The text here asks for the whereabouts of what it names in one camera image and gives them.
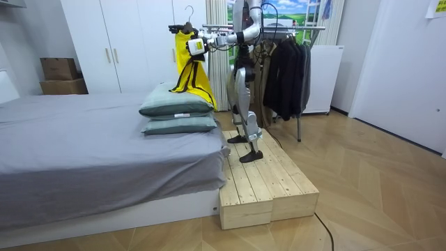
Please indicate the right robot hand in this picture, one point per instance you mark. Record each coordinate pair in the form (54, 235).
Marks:
(176, 28)

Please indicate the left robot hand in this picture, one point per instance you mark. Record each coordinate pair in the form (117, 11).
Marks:
(196, 46)

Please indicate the dark clothes hanger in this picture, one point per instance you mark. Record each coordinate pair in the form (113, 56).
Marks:
(188, 25)

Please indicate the yellow garment with black stripes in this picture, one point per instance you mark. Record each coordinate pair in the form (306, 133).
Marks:
(193, 76)

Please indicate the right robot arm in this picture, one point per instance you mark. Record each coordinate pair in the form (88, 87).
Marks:
(217, 34)

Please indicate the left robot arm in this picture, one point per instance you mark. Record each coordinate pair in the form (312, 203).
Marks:
(255, 21)

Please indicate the beige pleated curtain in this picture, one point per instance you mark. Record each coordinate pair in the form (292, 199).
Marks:
(219, 76)
(332, 24)

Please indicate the white wardrobe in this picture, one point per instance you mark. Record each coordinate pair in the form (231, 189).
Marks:
(136, 45)

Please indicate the robot body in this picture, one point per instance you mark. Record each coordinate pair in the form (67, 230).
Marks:
(239, 14)

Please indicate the green pillow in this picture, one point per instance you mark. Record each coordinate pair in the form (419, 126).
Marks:
(179, 125)
(170, 101)

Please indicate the robot legs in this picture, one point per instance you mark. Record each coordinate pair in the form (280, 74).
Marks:
(242, 90)

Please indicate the brown coat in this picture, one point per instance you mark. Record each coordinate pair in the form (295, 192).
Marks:
(259, 94)

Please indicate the black jacket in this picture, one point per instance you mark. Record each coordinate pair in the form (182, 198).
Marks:
(284, 76)

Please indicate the white ladder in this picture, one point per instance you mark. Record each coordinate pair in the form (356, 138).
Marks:
(306, 24)

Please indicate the grey jacket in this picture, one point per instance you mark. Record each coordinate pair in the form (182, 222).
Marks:
(306, 76)

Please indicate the small cardboard box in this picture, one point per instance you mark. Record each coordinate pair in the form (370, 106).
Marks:
(58, 69)

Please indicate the wide cardboard box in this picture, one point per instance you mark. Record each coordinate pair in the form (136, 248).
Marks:
(64, 87)

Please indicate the metal clothes rack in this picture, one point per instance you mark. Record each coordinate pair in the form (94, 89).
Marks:
(299, 129)

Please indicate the white cabinet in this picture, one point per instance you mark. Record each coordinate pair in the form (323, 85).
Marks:
(324, 80)

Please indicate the blue hanging cloth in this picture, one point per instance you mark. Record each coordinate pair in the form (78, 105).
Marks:
(327, 9)

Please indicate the grey bed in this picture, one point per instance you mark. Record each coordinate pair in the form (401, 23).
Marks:
(87, 146)

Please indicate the wooden step platform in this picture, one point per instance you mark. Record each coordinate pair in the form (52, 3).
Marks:
(265, 184)

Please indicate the white door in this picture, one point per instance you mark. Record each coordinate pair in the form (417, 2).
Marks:
(400, 69)

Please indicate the landscape wall poster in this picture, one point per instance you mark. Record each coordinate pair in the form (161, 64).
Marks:
(292, 14)

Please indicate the yellow wall sign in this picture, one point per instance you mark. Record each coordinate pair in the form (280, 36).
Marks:
(437, 7)

